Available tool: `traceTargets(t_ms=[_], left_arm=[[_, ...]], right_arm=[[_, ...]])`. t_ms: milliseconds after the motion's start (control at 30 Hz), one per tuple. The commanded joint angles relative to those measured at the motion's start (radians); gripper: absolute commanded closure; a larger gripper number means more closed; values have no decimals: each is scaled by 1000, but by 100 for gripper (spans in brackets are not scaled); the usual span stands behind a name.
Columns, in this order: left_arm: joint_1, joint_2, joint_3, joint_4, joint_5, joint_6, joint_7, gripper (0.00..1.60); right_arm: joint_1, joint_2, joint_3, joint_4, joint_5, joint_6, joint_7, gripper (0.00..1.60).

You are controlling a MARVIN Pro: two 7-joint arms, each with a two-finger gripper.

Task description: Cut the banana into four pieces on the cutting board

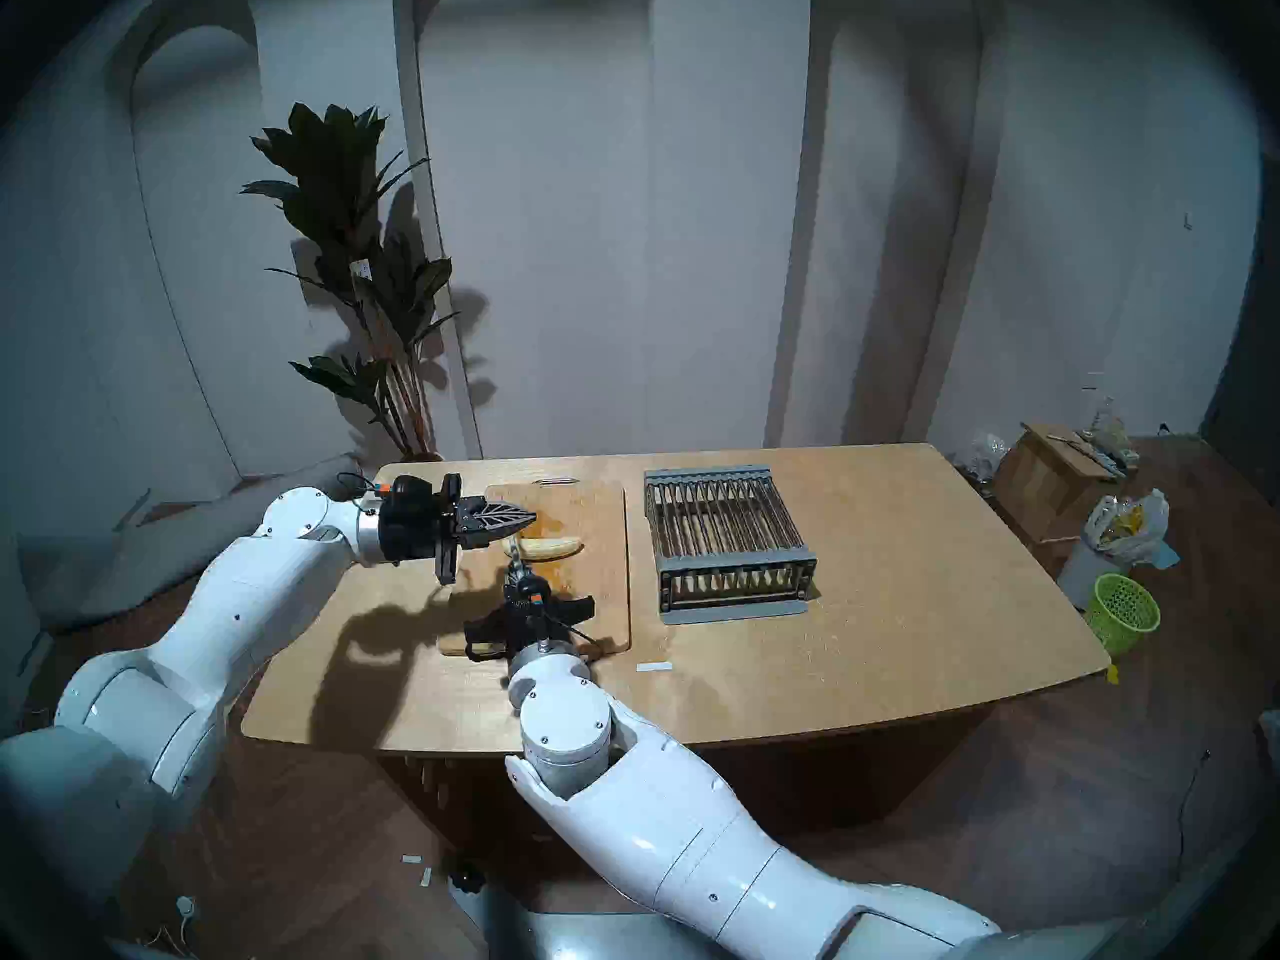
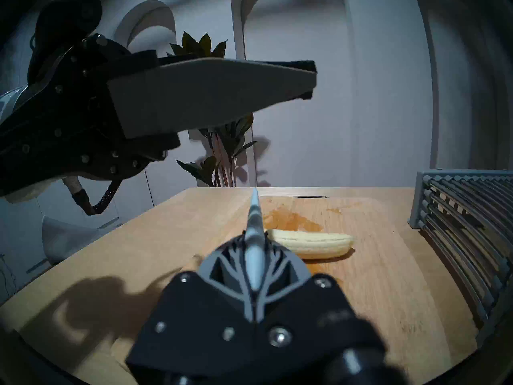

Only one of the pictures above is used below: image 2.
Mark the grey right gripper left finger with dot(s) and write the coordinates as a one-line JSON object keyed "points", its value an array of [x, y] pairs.
{"points": [[192, 324]]}

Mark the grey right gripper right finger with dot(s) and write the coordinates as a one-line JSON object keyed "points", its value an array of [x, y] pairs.
{"points": [[312, 320]]}

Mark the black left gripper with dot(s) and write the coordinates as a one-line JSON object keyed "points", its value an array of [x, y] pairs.
{"points": [[68, 119]]}

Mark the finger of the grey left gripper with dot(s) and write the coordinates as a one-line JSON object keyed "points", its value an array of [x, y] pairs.
{"points": [[260, 62], [200, 95]]}

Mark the peeled banana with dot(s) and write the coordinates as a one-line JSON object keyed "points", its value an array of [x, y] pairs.
{"points": [[312, 244]]}

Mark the wooden cutting board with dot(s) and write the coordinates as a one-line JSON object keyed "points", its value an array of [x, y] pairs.
{"points": [[380, 288]]}

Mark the tall potted green plant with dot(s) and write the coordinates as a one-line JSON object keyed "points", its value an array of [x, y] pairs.
{"points": [[224, 147]]}

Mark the grey metal dish rack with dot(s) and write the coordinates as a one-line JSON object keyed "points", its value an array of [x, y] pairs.
{"points": [[465, 236]]}

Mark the white wall vent panel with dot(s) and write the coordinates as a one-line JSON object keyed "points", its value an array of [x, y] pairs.
{"points": [[38, 266]]}

